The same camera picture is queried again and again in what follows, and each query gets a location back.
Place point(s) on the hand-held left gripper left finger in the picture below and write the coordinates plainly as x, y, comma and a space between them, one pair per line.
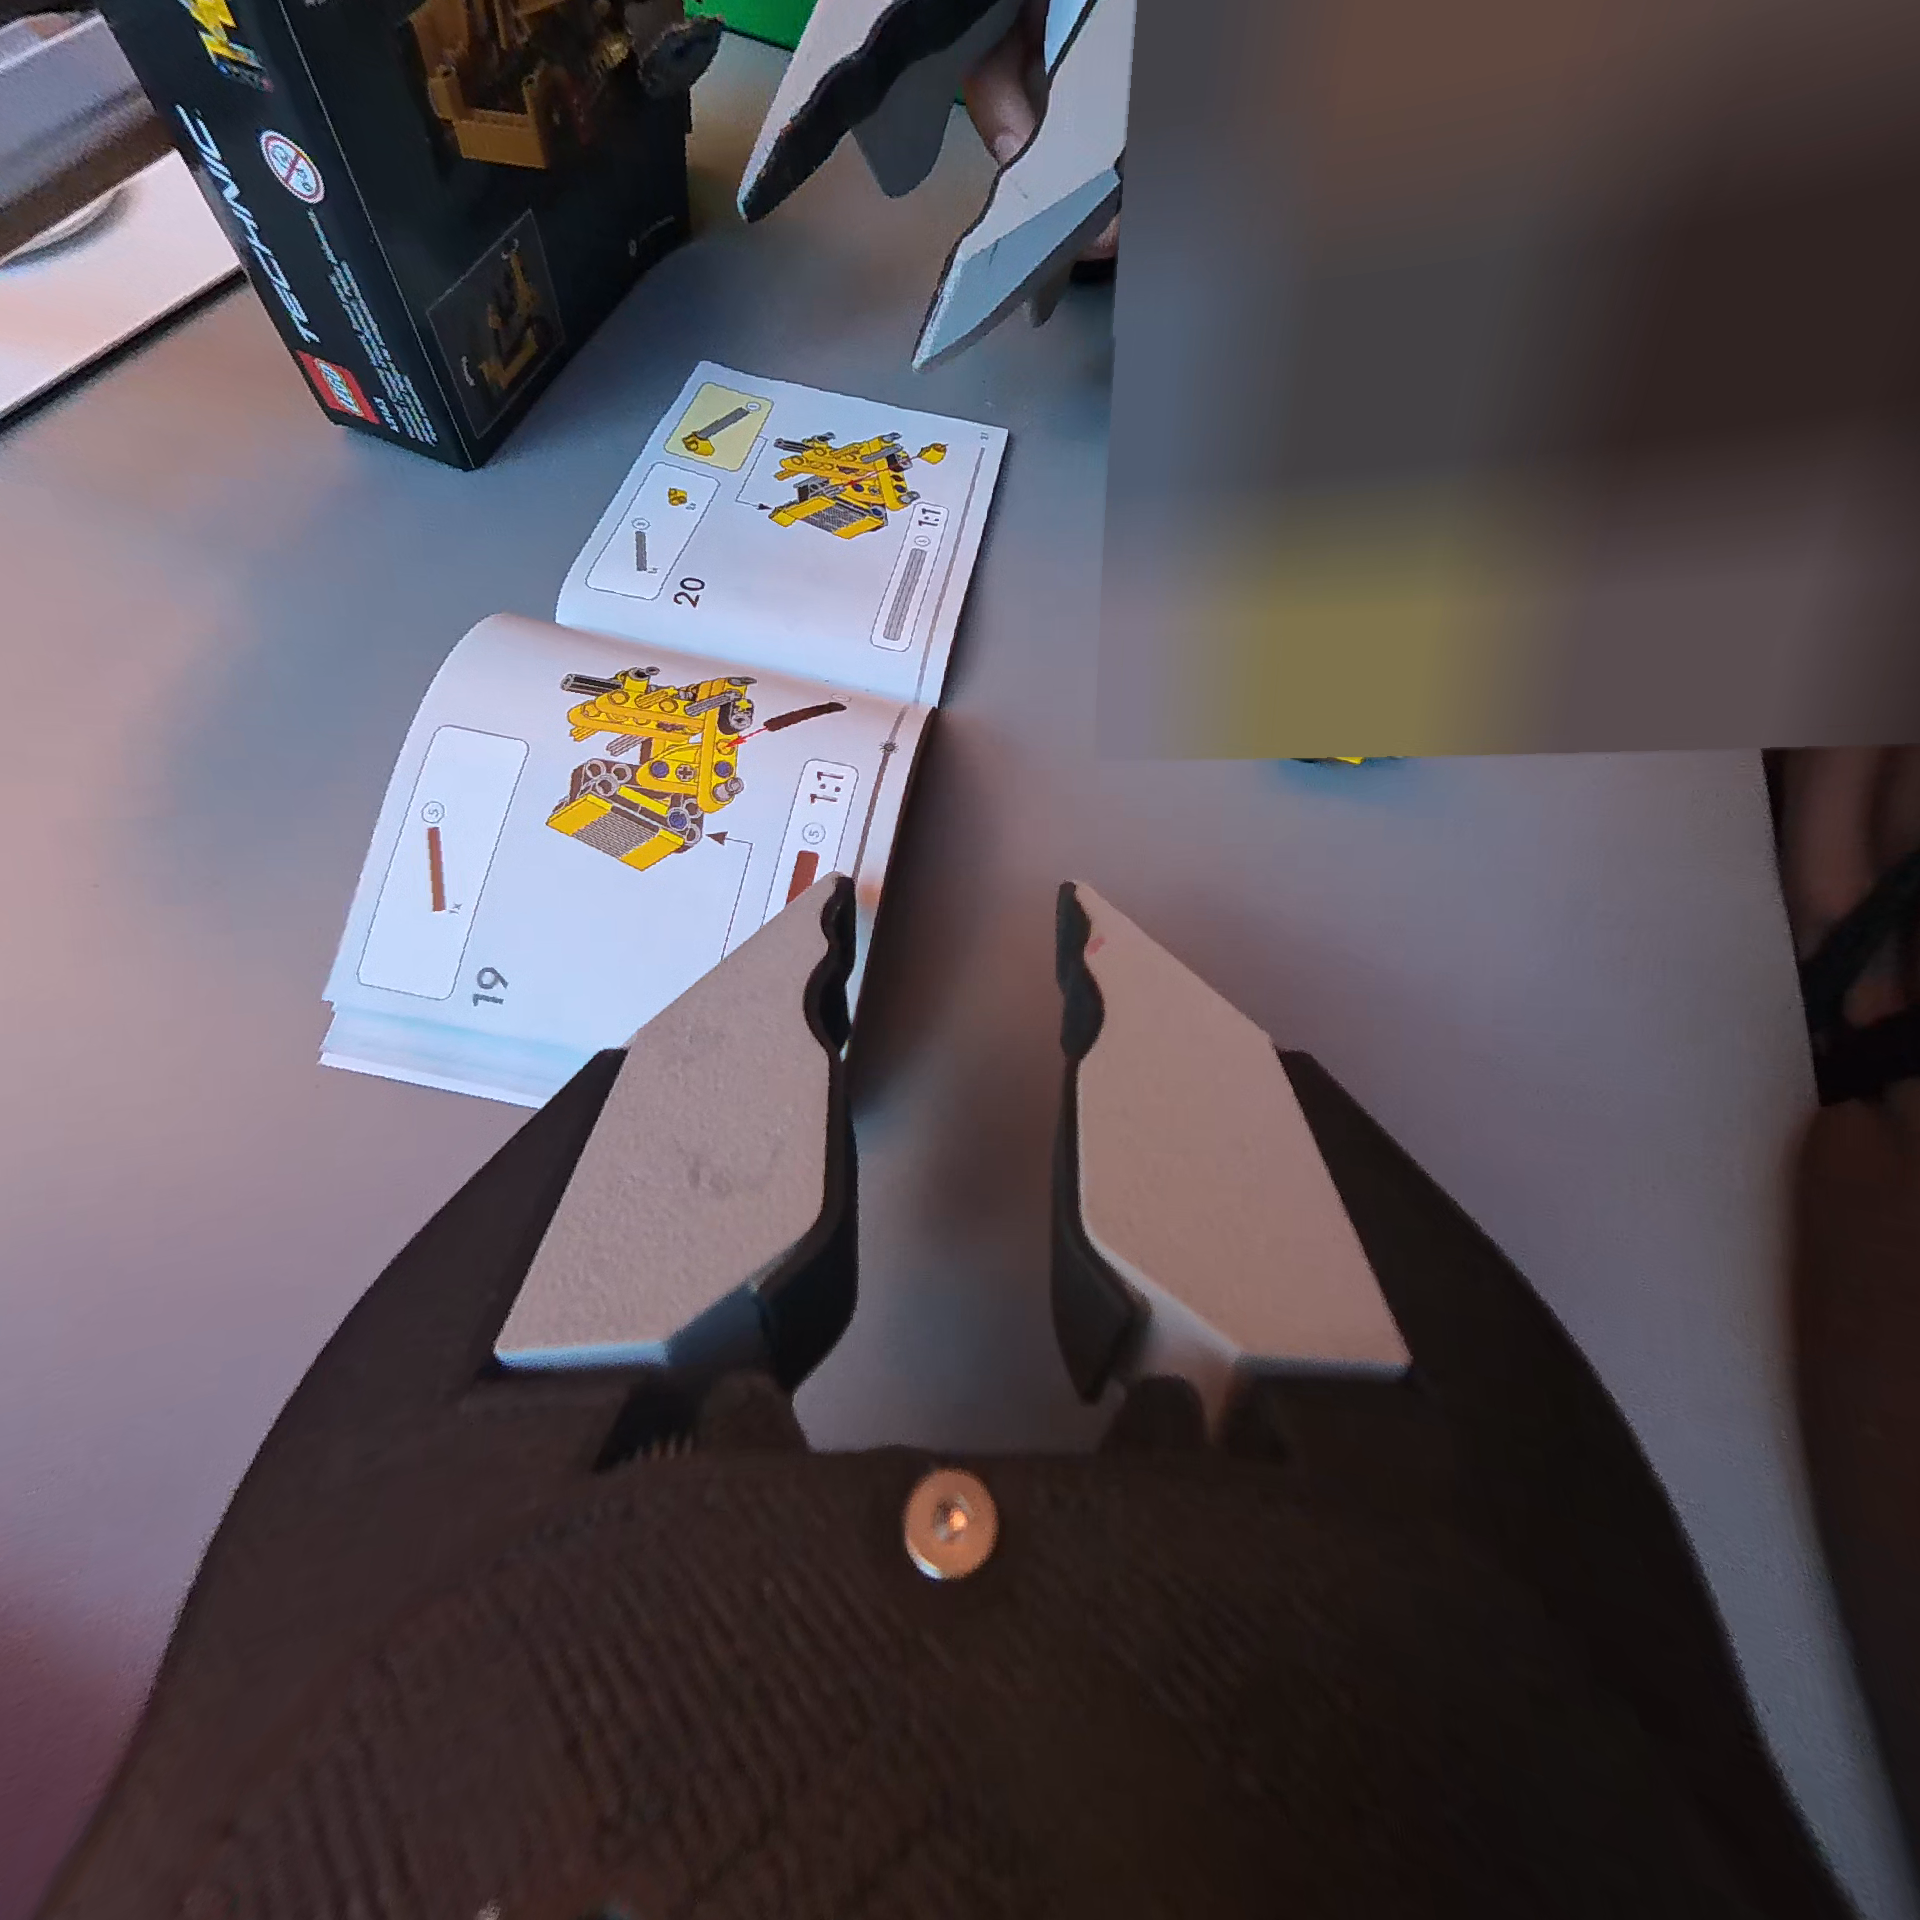
675, 1170

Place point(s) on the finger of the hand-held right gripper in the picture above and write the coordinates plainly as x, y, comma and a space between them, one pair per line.
877, 76
1050, 211

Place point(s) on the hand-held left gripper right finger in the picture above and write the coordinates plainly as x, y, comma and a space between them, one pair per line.
1214, 1184

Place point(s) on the lego instruction booklet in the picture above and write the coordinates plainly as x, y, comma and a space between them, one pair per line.
451, 838

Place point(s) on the black lego set box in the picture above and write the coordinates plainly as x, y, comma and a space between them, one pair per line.
374, 224

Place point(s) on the person's right hand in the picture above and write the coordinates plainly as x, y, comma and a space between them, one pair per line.
1002, 107

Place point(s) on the green object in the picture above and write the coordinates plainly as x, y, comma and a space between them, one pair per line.
742, 14

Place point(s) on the pale flat board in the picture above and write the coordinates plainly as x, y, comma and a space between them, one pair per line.
90, 329

